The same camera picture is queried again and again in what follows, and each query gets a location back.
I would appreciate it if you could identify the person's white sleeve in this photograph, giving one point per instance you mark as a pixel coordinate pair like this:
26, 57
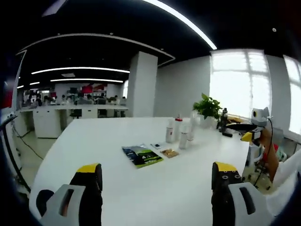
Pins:
287, 183

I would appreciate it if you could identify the silver skincare sachet blue square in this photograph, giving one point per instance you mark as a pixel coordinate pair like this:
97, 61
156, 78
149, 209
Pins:
157, 145

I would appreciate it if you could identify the long ceiling light strip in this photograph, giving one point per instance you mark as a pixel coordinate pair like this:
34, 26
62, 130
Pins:
188, 22

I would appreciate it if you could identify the clear skincare bottle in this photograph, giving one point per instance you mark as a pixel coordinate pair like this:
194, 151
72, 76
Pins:
184, 139

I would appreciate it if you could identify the large hanging screen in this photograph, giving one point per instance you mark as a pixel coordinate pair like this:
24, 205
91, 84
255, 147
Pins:
55, 7

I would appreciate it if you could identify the green potted plant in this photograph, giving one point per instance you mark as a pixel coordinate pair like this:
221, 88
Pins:
208, 106

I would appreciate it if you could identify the black round pouch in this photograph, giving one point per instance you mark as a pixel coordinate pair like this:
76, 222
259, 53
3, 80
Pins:
43, 200

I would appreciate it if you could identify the white office chair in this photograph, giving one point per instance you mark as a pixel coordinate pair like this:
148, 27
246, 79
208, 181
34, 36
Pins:
252, 153

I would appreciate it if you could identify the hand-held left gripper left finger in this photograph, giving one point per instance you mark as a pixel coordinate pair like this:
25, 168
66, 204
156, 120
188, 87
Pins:
89, 188

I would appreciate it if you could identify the white background counter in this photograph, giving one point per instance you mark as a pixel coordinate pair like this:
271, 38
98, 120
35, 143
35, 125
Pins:
47, 120

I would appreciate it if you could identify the gold skincare sachet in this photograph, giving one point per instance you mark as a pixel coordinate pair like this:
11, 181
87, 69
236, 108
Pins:
169, 153

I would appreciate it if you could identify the plate of snacks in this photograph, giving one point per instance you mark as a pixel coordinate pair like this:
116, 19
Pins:
235, 120

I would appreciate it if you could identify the small white skincare bottle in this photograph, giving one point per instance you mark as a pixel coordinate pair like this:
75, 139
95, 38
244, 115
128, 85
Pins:
169, 131

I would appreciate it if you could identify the person's right hand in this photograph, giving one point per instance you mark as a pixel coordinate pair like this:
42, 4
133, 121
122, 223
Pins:
265, 139

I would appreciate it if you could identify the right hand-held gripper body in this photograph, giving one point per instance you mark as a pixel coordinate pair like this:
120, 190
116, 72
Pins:
258, 117

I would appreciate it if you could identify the green skincare sachet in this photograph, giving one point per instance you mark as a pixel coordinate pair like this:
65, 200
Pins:
143, 156

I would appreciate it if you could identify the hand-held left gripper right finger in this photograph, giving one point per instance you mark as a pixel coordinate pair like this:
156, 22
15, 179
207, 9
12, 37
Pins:
223, 188

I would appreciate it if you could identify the small black flat device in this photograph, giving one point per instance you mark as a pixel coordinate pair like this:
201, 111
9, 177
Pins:
227, 134

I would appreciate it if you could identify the red object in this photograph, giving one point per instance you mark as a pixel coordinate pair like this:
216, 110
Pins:
276, 147

